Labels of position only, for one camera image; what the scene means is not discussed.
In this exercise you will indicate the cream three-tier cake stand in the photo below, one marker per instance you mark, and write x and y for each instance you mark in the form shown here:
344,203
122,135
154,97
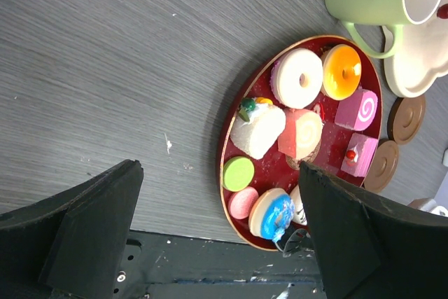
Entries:
422,57

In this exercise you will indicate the salmon pink swirl roll cake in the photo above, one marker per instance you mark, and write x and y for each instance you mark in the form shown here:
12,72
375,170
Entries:
302,133

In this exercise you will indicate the magenta swirl roll cake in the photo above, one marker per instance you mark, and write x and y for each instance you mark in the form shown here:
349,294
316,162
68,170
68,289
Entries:
357,112

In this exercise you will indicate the white chocolate sprinkle donut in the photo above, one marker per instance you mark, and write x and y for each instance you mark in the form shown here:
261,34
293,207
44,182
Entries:
299,215

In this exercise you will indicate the brown wooden coaster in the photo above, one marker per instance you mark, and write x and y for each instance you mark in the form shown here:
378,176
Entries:
382,167
405,119

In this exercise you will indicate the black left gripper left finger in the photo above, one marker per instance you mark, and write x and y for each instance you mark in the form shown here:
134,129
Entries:
71,245

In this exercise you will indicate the white cream cake slice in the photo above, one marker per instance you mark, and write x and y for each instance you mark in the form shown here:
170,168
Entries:
257,126

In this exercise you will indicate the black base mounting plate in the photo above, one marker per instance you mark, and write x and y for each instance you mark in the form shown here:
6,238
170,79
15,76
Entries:
164,266

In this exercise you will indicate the white frosted donut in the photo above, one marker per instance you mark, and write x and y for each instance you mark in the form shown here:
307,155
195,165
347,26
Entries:
296,78

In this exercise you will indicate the large green macaron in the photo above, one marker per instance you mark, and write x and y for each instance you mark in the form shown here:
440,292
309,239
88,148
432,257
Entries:
238,172

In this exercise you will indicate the brown wooden coaster top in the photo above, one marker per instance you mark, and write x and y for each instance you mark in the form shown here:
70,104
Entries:
405,119

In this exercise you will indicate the pink macaron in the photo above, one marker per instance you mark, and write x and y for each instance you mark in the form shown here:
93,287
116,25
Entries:
240,203

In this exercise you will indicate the metal serving tongs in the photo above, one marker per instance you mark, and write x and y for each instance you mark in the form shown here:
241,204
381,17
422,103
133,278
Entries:
298,241

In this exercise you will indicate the pink layered cake slice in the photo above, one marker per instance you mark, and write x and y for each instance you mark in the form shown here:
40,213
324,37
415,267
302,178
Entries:
359,155

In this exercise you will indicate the brown wooden coaster middle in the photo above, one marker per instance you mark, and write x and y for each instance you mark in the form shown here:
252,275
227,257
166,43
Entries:
382,167

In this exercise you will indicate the blue frosted donut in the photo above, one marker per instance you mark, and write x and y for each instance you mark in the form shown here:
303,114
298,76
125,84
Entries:
271,214

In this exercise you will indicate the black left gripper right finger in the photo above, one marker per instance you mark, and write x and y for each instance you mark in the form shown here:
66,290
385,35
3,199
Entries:
368,246

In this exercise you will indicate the red round lacquer tray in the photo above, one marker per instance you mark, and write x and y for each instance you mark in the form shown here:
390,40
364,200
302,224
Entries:
273,171

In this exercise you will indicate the orange glazed donut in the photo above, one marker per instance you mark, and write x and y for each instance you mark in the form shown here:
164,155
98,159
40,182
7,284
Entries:
342,70

